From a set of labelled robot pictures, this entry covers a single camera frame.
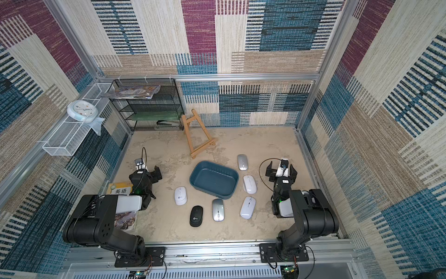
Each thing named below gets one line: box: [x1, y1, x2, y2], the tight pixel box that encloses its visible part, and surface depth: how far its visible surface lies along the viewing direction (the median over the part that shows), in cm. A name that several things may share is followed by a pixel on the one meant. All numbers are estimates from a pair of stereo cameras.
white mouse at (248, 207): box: [239, 195, 257, 220], surface depth 87 cm
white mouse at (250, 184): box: [242, 174, 258, 195], surface depth 93 cm
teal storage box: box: [189, 160, 240, 200], surface depth 98 cm
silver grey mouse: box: [211, 198, 225, 223], surface depth 87 cm
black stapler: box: [156, 120, 178, 126], surface depth 111 cm
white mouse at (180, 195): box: [174, 186, 188, 206], surface depth 91 cm
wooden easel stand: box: [181, 108, 217, 160], surface depth 105 cm
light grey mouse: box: [237, 154, 249, 171], surface depth 104 cm
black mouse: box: [189, 205, 204, 228], surface depth 85 cm
